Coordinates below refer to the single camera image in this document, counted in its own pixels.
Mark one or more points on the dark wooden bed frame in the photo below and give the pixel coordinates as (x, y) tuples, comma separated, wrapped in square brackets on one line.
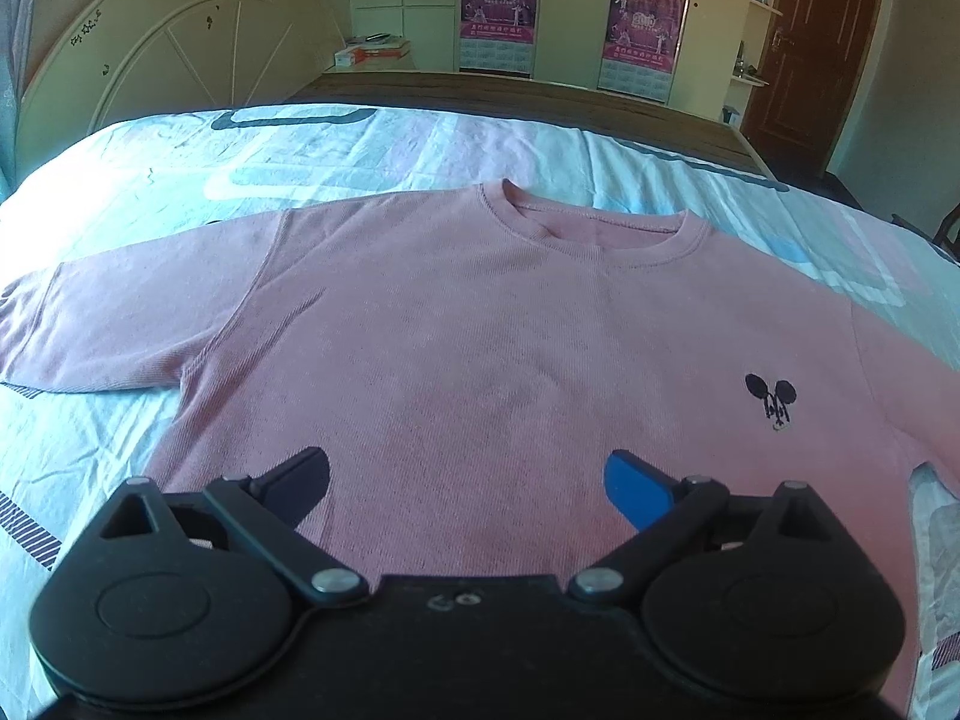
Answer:
[(609, 114)]

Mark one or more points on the stack of boxes and books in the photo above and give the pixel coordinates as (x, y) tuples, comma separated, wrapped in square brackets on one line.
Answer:
[(374, 52)]

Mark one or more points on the purple calendar poster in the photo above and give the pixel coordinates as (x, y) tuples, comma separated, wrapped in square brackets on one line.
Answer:
[(498, 36), (640, 48)]

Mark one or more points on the patterned light bed sheet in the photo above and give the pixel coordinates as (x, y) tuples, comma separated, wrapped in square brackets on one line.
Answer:
[(61, 456)]

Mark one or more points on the cream corner shelf unit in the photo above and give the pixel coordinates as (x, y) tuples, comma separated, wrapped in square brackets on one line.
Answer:
[(747, 80)]

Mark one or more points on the pink sweatshirt with mouse logo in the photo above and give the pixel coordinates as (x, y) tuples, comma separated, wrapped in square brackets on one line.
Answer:
[(469, 359)]

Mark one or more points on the cream arched headboard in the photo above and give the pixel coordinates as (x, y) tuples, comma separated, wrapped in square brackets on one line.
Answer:
[(126, 59)]

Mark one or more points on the cream wardrobe with doors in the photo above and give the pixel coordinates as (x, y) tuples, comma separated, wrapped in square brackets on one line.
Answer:
[(569, 40)]

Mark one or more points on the left purple calendar poster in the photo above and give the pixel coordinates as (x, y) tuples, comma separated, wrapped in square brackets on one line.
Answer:
[(498, 36)]

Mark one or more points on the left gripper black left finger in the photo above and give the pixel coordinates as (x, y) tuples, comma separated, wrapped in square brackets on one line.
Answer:
[(261, 516)]

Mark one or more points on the dark wooden chair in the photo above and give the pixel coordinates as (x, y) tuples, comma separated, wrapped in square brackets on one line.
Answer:
[(945, 240)]

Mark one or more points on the right purple calendar poster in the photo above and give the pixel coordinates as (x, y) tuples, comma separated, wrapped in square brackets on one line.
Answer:
[(640, 48)]

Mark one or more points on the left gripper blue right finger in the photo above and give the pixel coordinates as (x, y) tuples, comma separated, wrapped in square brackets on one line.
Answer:
[(669, 516)]

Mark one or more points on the dark brown wooden door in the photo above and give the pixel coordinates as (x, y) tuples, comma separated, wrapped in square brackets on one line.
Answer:
[(812, 64)]

